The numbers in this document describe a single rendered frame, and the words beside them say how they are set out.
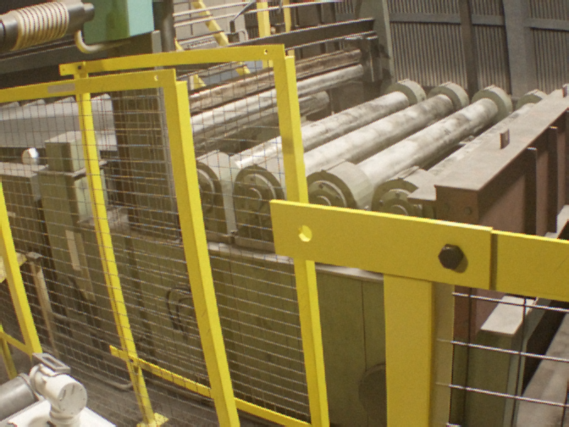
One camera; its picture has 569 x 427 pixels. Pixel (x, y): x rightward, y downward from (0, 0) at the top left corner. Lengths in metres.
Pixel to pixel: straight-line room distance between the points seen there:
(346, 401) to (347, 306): 0.50
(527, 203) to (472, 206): 0.68
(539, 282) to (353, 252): 0.17
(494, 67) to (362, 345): 9.39
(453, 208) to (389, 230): 1.83
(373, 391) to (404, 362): 2.39
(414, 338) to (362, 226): 0.11
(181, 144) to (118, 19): 1.31
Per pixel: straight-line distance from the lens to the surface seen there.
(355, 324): 2.95
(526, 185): 3.00
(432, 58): 12.42
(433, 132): 3.67
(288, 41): 4.23
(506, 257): 0.55
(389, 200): 2.68
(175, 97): 1.92
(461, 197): 2.39
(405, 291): 0.61
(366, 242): 0.60
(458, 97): 4.71
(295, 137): 2.24
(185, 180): 1.97
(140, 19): 3.15
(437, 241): 0.57
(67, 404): 1.17
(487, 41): 11.97
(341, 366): 3.10
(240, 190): 3.08
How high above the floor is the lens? 2.05
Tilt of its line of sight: 20 degrees down
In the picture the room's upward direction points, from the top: 6 degrees counter-clockwise
